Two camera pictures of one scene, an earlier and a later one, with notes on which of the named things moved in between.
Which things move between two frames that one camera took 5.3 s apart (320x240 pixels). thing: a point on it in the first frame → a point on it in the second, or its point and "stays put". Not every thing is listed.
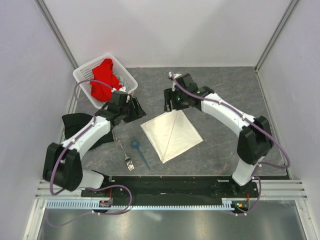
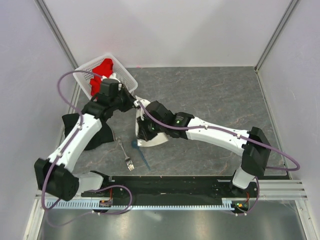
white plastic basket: x=83 y=75 stays put
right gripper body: x=178 y=101 → x=149 y=130
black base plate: x=173 y=190 stays put
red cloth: x=100 y=91 stays put
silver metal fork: x=128 y=161 stays put
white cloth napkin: x=172 y=135 → x=159 y=139
